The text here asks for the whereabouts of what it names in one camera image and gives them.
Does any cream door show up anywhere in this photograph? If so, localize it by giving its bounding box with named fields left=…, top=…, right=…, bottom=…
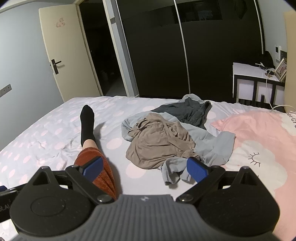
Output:
left=38, top=3, right=103, bottom=103

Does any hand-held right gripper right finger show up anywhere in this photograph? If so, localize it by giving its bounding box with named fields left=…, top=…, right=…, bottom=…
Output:
left=176, top=157, right=260, bottom=205

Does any tan long-sleeve shirt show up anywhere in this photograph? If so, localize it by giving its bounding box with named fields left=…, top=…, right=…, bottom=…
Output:
left=126, top=112, right=197, bottom=169

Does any white nightstand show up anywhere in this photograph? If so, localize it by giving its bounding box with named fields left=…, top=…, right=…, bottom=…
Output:
left=232, top=62, right=286, bottom=108

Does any person's black sock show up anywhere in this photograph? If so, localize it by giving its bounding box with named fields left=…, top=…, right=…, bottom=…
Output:
left=80, top=105, right=96, bottom=147

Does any black door handle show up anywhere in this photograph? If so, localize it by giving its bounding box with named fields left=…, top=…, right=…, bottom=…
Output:
left=50, top=59, right=62, bottom=75

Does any white cable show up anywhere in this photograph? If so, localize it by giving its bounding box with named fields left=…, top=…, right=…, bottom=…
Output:
left=265, top=74, right=293, bottom=113

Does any metal wall plate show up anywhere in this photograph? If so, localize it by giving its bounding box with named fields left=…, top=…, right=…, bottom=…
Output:
left=0, top=84, right=12, bottom=96

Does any person's bare lower leg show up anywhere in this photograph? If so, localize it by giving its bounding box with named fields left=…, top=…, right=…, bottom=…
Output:
left=82, top=139, right=100, bottom=151

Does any dark sliding wardrobe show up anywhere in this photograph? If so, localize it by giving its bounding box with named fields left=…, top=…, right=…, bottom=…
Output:
left=116, top=0, right=265, bottom=102

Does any wall switch panel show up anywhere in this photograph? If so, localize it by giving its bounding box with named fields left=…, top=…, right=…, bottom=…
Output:
left=275, top=46, right=287, bottom=58

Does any white door frame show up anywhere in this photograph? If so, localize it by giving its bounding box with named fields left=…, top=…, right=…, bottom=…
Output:
left=102, top=0, right=139, bottom=97

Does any polka dot bed sheet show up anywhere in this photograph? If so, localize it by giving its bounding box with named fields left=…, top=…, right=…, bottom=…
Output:
left=0, top=95, right=285, bottom=232

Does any dark bag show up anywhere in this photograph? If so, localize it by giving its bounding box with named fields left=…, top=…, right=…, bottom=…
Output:
left=261, top=50, right=277, bottom=69

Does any picture frame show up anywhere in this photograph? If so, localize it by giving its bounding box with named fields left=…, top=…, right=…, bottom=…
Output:
left=274, top=58, right=287, bottom=81

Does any light blue garment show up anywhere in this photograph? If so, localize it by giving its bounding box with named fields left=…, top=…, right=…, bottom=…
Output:
left=121, top=94, right=236, bottom=186

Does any pink cloud print quilt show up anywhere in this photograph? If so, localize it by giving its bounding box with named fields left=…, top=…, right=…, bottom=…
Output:
left=211, top=109, right=296, bottom=241

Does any dark grey garment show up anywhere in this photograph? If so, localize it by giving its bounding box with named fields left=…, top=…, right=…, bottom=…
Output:
left=151, top=96, right=212, bottom=130

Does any beige headboard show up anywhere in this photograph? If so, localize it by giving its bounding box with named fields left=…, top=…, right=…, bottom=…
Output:
left=284, top=10, right=296, bottom=113

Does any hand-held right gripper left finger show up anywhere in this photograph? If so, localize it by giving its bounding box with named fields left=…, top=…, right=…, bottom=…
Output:
left=32, top=156, right=114, bottom=205

